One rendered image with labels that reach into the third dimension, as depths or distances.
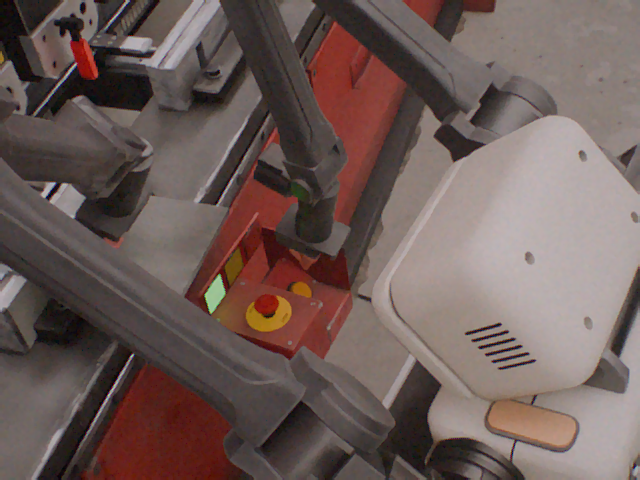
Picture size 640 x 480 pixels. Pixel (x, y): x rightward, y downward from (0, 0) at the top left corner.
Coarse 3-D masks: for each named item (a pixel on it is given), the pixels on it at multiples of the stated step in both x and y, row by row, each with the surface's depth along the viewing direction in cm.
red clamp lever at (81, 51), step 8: (56, 24) 127; (64, 24) 126; (72, 24) 126; (80, 24) 126; (72, 32) 127; (80, 32) 128; (72, 40) 128; (80, 40) 128; (72, 48) 129; (80, 48) 128; (88, 48) 129; (80, 56) 129; (88, 56) 130; (80, 64) 130; (88, 64) 130; (80, 72) 132; (88, 72) 131; (96, 72) 132
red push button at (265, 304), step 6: (264, 294) 147; (270, 294) 147; (258, 300) 146; (264, 300) 146; (270, 300) 145; (276, 300) 146; (258, 306) 145; (264, 306) 145; (270, 306) 145; (276, 306) 145; (258, 312) 145; (264, 312) 144; (270, 312) 145
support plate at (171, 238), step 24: (72, 192) 140; (144, 216) 134; (168, 216) 133; (192, 216) 133; (216, 216) 132; (144, 240) 131; (168, 240) 130; (192, 240) 129; (144, 264) 127; (168, 264) 127; (192, 264) 126
